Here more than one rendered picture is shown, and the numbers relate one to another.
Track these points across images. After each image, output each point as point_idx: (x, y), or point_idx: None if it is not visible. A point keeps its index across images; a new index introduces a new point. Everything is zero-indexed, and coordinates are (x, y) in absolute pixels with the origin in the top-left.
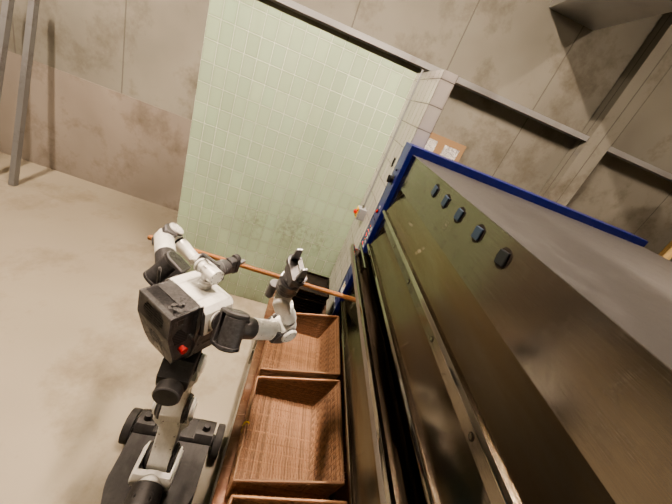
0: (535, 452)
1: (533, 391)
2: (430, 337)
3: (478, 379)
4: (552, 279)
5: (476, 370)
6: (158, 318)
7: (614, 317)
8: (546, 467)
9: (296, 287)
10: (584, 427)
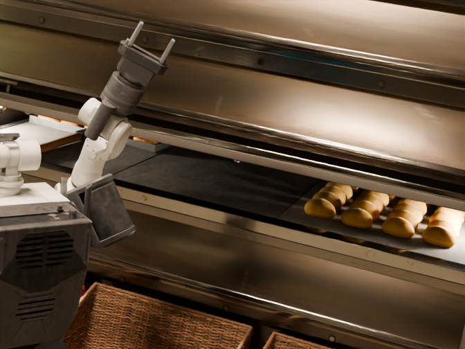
0: (434, 37)
1: (401, 7)
2: (257, 61)
3: (357, 37)
4: None
5: (349, 33)
6: (59, 245)
7: None
8: (446, 37)
9: (142, 86)
10: None
